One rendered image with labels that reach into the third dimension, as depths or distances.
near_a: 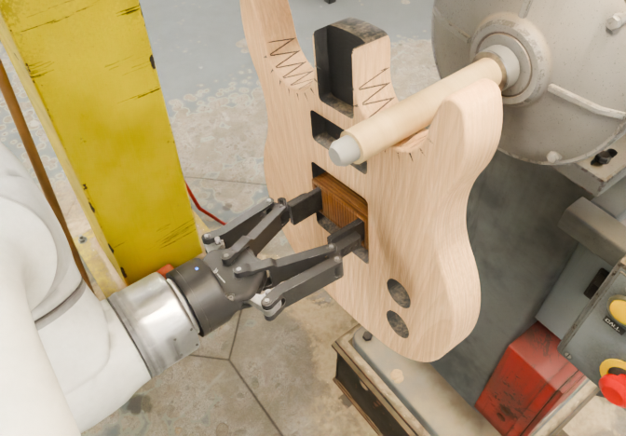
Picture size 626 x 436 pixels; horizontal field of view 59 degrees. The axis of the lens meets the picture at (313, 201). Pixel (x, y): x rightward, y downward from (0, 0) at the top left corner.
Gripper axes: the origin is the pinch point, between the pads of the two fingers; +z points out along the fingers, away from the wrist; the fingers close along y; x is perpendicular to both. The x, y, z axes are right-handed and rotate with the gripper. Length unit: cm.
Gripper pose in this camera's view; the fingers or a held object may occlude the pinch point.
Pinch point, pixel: (336, 214)
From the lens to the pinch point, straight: 64.3
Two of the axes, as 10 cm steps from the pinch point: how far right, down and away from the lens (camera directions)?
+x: -0.9, -7.5, -6.5
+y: 6.1, 4.8, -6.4
